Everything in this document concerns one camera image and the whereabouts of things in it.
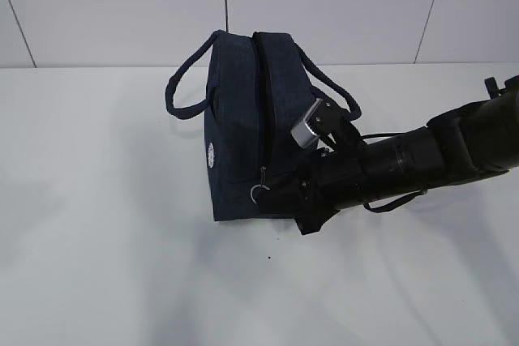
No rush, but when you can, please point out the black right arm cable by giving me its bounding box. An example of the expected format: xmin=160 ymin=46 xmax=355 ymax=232
xmin=356 ymin=76 xmax=512 ymax=213

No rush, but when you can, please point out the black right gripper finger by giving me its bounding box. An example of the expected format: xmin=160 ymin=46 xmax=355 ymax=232
xmin=259 ymin=175 xmax=302 ymax=215
xmin=294 ymin=208 xmax=337 ymax=235

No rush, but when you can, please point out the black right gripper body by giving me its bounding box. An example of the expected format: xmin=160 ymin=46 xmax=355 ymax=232
xmin=294 ymin=151 xmax=365 ymax=220

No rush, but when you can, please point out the navy blue lunch bag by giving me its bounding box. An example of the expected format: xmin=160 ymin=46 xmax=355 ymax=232
xmin=165 ymin=30 xmax=362 ymax=222

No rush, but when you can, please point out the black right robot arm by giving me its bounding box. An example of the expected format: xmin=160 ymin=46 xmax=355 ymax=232
xmin=256 ymin=78 xmax=518 ymax=234

